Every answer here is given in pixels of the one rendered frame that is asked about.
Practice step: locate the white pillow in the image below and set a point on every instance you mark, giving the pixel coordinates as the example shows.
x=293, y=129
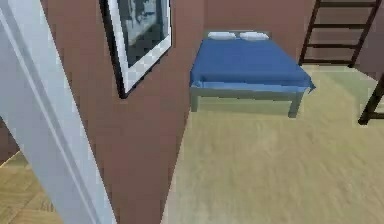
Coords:
x=221, y=35
x=254, y=36

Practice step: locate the white room door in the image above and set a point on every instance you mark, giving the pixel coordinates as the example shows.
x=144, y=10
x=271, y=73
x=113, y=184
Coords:
x=43, y=113

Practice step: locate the dark brown ladder shelf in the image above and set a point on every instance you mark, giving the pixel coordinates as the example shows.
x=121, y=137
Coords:
x=358, y=45

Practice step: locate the blue bed with grey frame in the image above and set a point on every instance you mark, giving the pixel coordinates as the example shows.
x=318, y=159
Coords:
x=246, y=63

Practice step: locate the black framed wall picture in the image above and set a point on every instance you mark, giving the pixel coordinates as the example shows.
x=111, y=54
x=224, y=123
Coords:
x=141, y=33

